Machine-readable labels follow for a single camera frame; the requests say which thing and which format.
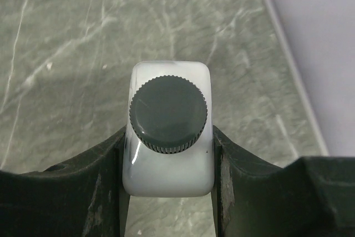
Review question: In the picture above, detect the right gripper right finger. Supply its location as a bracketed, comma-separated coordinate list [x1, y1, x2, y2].
[211, 128, 354, 236]

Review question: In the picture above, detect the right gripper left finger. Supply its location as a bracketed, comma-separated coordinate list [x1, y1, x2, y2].
[1, 129, 130, 236]

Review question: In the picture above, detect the white square bottle black cap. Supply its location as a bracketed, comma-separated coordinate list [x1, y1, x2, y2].
[122, 61, 215, 198]

